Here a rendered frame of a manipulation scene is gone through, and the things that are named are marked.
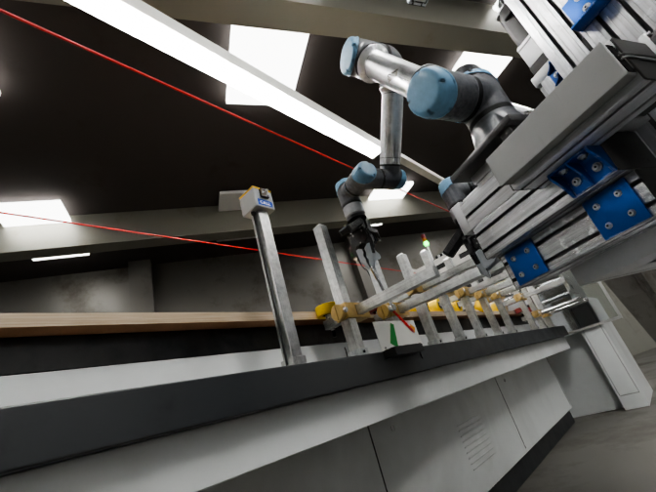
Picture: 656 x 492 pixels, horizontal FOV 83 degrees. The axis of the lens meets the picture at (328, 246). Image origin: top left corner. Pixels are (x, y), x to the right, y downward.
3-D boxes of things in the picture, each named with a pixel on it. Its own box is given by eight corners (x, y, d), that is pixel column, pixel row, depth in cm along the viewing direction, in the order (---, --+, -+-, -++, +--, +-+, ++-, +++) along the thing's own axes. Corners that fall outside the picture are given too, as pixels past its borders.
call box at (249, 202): (276, 212, 109) (270, 190, 112) (257, 207, 104) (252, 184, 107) (262, 224, 113) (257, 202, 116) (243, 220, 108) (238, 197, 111)
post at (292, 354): (307, 363, 91) (269, 211, 109) (293, 365, 88) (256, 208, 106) (296, 368, 94) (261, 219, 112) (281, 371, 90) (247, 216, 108)
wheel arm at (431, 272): (442, 278, 101) (436, 265, 103) (436, 277, 99) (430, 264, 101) (332, 332, 126) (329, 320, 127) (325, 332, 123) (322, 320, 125)
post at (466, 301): (490, 343, 182) (450, 257, 201) (487, 344, 179) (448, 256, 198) (483, 346, 184) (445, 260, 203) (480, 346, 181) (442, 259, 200)
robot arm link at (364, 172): (382, 160, 130) (367, 179, 138) (354, 158, 125) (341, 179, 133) (389, 178, 127) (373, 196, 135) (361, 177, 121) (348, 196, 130)
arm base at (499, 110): (553, 126, 89) (533, 97, 93) (508, 125, 83) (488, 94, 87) (510, 167, 102) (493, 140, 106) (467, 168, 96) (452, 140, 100)
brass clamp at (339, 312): (372, 316, 119) (367, 302, 121) (346, 316, 109) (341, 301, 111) (358, 322, 123) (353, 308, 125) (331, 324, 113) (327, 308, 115)
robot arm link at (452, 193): (462, 171, 126) (437, 179, 126) (475, 197, 121) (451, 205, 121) (457, 184, 133) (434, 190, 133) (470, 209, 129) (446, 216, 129)
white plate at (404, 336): (424, 346, 134) (414, 319, 138) (384, 351, 115) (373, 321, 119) (423, 347, 134) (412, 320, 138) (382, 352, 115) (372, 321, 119)
